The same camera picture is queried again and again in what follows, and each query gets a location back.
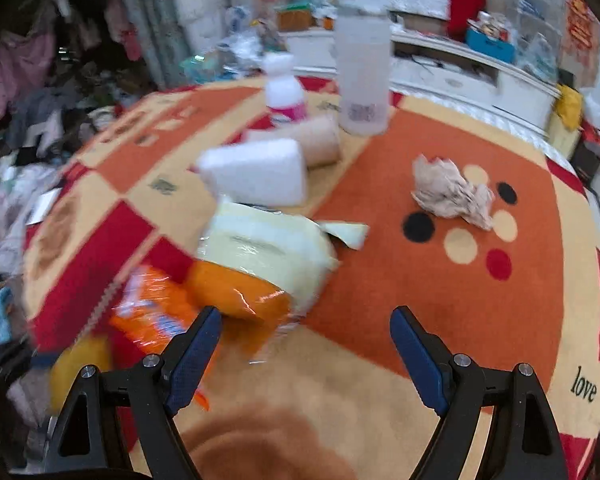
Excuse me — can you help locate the white foam block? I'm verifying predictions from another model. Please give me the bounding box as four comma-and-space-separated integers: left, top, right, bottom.
195, 139, 308, 207

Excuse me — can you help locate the blue storage basket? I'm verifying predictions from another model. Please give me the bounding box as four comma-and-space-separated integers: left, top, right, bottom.
465, 27, 516, 64

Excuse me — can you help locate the red hanging couplet ornament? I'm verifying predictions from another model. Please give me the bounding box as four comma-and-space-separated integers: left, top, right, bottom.
562, 0, 600, 70

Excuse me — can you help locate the small white pink bottle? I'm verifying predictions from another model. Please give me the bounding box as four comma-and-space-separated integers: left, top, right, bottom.
262, 52, 308, 127

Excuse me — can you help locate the yellow bag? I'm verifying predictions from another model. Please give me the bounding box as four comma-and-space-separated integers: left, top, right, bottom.
555, 84, 584, 131

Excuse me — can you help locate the orange snack bag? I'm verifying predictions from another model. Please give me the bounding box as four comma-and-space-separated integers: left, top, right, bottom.
104, 263, 221, 411

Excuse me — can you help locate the tall frosted plastic bottle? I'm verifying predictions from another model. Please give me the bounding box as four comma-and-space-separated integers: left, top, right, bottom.
334, 0, 392, 136

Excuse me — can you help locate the red orange patterned blanket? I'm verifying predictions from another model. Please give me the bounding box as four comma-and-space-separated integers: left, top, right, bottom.
23, 79, 600, 479

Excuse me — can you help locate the cream orange plastic bag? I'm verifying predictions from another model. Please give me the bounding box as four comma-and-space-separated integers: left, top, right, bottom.
186, 198, 368, 328

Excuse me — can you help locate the white TV cabinet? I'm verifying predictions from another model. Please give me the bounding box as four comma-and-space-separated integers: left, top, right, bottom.
283, 28, 558, 138

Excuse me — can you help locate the cardboard paper roll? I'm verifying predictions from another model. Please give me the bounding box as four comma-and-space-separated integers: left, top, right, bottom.
242, 115, 342, 169

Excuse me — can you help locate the crumpled tissue paper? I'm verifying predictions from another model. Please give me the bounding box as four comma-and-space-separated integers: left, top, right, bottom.
412, 155, 494, 231

